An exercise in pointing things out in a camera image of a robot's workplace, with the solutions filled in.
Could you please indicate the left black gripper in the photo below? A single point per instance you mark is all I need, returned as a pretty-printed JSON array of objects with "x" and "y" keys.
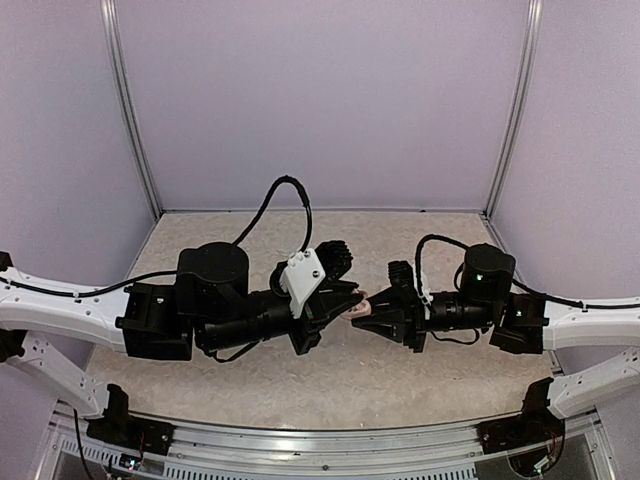
[{"x": 317, "y": 315}]

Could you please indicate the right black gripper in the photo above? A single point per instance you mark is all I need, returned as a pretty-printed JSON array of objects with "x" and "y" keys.
[{"x": 406, "y": 315}]

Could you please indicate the pink round charging case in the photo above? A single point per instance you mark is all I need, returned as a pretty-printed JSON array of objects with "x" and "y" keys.
[{"x": 362, "y": 309}]

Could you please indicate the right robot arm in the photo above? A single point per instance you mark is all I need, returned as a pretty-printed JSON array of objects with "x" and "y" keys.
[{"x": 519, "y": 320}]

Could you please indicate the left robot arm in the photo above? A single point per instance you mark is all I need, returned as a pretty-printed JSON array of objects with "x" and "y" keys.
[{"x": 208, "y": 307}]

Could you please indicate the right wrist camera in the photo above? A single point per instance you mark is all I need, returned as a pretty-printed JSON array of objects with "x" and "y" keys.
[{"x": 403, "y": 282}]

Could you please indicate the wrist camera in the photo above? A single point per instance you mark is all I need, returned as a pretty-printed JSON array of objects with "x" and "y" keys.
[
  {"x": 300, "y": 276},
  {"x": 403, "y": 282}
]

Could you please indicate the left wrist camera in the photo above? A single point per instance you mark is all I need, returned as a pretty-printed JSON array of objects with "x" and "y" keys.
[{"x": 300, "y": 276}]

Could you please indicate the front aluminium rail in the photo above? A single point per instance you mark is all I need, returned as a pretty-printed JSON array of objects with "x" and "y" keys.
[{"x": 208, "y": 451}]

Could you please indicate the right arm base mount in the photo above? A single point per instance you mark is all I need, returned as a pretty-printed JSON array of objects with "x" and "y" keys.
[{"x": 533, "y": 424}]

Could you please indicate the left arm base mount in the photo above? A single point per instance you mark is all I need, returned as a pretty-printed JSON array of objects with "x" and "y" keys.
[{"x": 117, "y": 426}]

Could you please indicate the right aluminium frame post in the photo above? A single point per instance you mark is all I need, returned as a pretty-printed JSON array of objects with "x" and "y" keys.
[{"x": 517, "y": 106}]

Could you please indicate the aluminium frame post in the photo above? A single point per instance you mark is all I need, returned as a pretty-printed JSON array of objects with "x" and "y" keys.
[
  {"x": 517, "y": 106},
  {"x": 109, "y": 15}
]

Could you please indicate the left aluminium frame post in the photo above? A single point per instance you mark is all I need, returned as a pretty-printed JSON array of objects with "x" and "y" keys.
[{"x": 109, "y": 15}]

